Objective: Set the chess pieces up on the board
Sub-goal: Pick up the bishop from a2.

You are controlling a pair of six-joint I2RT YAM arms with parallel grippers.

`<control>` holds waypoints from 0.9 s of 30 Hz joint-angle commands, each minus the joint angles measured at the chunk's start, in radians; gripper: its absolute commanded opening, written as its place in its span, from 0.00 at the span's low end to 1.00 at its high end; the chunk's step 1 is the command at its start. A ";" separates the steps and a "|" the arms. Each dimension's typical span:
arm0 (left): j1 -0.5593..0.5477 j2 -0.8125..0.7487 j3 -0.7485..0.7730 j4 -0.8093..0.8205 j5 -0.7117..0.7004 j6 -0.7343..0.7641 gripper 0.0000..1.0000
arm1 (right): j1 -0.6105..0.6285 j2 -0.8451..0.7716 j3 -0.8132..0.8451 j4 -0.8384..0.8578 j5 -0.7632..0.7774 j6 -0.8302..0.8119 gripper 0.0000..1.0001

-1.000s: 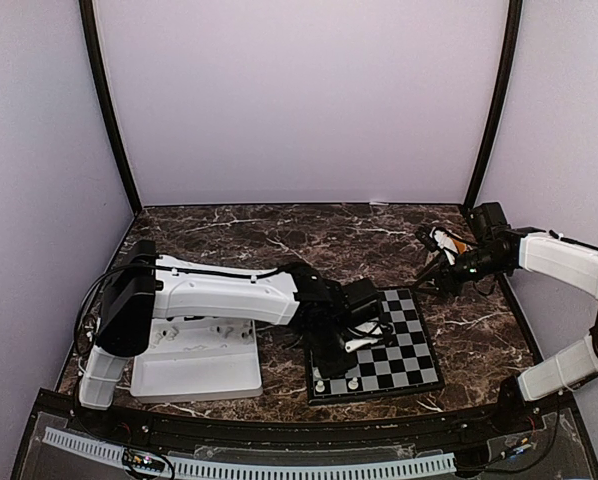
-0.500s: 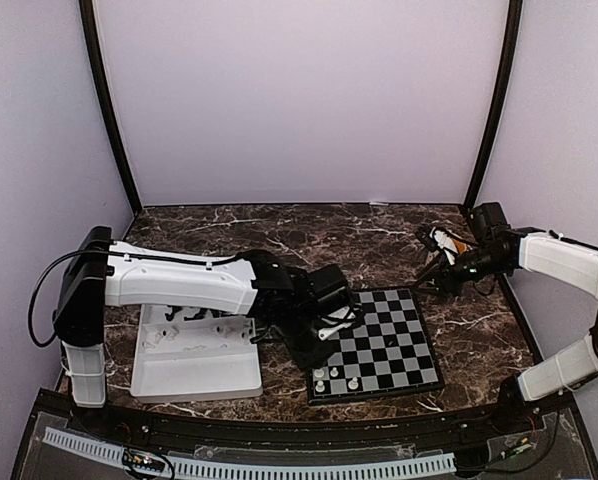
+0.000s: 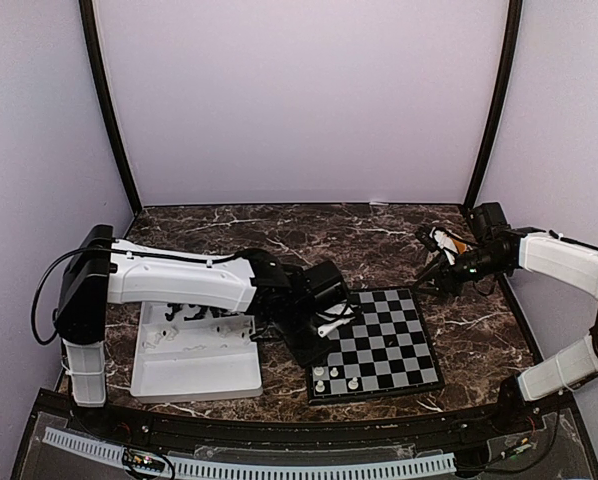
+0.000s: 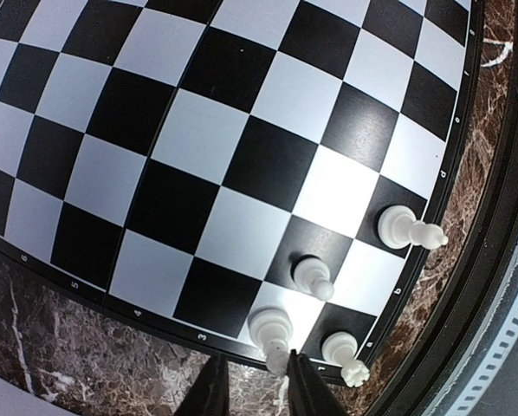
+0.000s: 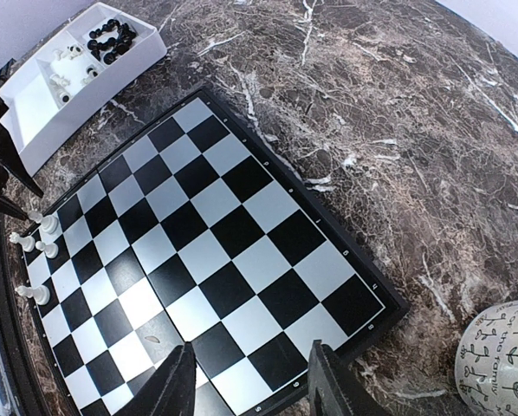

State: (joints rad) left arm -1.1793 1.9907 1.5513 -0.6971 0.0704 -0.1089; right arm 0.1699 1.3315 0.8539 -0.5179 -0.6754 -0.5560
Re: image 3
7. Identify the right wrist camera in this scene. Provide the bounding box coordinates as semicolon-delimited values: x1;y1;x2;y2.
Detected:
469;202;510;243

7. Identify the black front rail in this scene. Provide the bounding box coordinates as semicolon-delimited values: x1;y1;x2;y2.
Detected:
70;405;540;450

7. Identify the white plastic compartment tray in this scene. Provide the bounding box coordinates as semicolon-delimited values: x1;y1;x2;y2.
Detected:
130;302;263;403

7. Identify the black frame post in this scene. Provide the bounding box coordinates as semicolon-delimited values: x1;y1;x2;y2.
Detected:
78;0;143;216
462;0;523;210

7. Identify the right black frame post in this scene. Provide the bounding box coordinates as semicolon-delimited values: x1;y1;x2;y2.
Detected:
462;0;523;210

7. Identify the black and grey chessboard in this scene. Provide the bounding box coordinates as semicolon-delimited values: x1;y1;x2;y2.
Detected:
306;286;445;406

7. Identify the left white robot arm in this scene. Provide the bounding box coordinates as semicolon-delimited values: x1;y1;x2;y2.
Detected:
54;225;354;436

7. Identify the white slotted cable duct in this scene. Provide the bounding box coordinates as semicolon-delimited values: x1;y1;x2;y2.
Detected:
42;427;457;479

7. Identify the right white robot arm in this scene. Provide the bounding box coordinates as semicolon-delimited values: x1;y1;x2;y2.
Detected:
414;226;598;434

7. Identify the left black frame post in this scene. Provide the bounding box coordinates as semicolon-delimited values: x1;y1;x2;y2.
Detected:
78;0;143;216

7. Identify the white mug orange inside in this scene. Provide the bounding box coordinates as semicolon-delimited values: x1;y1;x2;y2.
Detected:
452;239;467;254

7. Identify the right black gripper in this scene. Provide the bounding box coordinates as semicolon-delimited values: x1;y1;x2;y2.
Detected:
413;245;508;298

